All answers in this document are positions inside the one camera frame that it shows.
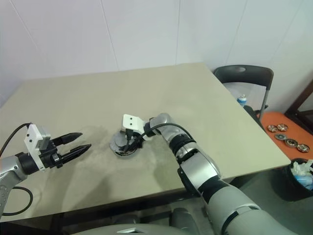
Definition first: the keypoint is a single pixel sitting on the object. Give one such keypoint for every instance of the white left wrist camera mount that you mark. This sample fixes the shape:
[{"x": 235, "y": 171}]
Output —
[{"x": 31, "y": 139}]

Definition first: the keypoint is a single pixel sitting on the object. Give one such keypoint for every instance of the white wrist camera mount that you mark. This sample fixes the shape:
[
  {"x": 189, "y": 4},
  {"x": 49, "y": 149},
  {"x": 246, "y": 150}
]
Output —
[
  {"x": 31, "y": 139},
  {"x": 130, "y": 121}
]

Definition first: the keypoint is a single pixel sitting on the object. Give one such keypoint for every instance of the white crumpled trash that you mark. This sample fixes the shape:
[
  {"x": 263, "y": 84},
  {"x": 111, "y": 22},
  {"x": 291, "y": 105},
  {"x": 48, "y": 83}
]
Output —
[{"x": 302, "y": 167}]

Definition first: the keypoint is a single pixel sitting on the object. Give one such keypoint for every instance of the grey motor end cap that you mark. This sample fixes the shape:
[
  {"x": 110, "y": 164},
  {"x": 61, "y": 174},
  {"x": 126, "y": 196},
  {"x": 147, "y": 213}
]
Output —
[{"x": 116, "y": 140}]

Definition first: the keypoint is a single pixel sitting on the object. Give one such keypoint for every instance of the orange stool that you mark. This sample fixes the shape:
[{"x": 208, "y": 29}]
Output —
[{"x": 274, "y": 117}]

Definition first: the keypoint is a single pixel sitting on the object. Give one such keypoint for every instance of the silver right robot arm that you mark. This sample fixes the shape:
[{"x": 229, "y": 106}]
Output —
[{"x": 200, "y": 166}]

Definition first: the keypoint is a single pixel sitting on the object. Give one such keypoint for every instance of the grey robot torso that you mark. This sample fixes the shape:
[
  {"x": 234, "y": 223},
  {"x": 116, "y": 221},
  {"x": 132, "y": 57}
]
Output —
[{"x": 134, "y": 228}]

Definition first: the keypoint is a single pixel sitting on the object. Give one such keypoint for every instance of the blue capped water bottle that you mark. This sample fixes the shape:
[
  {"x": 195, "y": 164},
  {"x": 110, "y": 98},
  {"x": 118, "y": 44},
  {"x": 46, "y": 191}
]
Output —
[{"x": 242, "y": 101}]

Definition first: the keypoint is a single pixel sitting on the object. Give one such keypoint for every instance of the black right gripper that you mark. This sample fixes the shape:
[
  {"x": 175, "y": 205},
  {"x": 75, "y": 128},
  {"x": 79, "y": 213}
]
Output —
[{"x": 136, "y": 143}]

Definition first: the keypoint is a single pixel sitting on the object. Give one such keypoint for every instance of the black trash bin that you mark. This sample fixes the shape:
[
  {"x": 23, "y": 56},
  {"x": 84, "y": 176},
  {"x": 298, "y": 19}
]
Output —
[{"x": 288, "y": 188}]

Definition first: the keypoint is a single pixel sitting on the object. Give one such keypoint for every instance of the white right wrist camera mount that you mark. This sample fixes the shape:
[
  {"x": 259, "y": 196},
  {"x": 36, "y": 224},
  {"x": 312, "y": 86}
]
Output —
[{"x": 130, "y": 121}]

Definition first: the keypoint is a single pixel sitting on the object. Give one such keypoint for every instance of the dark table frame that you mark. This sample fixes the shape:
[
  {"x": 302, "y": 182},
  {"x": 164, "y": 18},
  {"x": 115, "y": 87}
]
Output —
[{"x": 97, "y": 208}]

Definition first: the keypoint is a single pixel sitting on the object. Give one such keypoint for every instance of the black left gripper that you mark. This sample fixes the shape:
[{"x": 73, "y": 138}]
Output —
[{"x": 51, "y": 156}]

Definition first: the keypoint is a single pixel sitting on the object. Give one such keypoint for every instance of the dark grey rounded shape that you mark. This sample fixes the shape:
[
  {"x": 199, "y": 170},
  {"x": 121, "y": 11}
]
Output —
[{"x": 183, "y": 215}]

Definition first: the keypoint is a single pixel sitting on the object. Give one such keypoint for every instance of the blue trash item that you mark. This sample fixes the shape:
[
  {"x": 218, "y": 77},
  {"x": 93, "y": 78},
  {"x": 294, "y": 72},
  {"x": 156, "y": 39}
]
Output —
[{"x": 304, "y": 181}]

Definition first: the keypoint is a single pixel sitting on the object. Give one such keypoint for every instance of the grey gear disc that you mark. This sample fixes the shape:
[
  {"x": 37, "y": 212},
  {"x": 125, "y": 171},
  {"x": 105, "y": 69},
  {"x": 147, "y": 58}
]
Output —
[{"x": 280, "y": 136}]

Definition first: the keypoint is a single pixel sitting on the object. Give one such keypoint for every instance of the black folding chair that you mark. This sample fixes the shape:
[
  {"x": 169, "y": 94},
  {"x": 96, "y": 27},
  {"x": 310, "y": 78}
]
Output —
[{"x": 244, "y": 73}]

